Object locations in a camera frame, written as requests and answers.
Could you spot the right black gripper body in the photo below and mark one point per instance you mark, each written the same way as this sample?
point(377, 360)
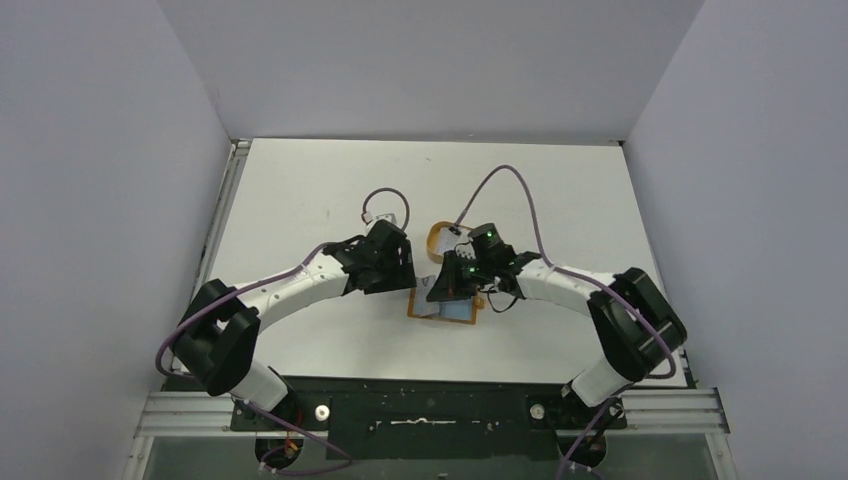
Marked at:
point(451, 279)

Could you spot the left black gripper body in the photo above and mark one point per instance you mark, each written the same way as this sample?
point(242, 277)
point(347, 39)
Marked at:
point(400, 256)

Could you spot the orange leather card holder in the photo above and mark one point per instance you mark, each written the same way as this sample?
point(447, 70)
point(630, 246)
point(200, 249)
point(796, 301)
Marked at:
point(461, 312)

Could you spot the orange plastic tray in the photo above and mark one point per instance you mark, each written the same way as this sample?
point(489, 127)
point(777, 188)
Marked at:
point(463, 250)

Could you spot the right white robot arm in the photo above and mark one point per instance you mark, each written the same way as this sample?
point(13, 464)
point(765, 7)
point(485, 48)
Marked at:
point(636, 326)

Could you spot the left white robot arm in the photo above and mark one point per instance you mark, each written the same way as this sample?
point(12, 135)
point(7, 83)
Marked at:
point(216, 338)

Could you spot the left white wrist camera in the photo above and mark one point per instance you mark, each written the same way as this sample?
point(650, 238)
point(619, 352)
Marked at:
point(388, 217)

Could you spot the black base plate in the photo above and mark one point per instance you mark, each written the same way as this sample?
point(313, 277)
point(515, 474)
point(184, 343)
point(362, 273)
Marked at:
point(370, 419)

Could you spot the aluminium frame rail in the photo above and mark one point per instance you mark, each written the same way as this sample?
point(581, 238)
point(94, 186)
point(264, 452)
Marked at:
point(647, 412)

